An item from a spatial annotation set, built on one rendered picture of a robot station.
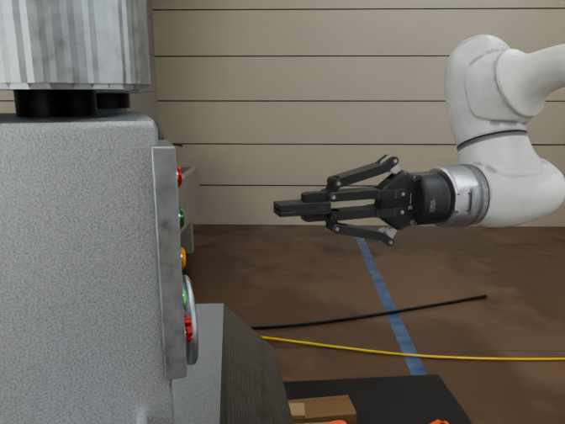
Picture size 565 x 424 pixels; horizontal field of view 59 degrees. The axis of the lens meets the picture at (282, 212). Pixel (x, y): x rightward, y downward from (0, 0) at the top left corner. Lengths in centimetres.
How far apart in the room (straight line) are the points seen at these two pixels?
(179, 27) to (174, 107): 89
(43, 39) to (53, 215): 18
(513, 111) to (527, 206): 14
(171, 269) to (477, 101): 49
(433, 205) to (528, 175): 15
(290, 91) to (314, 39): 64
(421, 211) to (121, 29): 44
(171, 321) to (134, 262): 8
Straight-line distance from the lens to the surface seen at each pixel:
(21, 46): 55
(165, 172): 57
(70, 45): 55
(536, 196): 80
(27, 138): 58
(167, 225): 58
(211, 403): 133
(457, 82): 82
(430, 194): 70
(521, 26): 651
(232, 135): 603
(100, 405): 68
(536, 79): 78
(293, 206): 64
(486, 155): 78
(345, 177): 66
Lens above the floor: 160
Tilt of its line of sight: 14 degrees down
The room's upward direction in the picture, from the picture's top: straight up
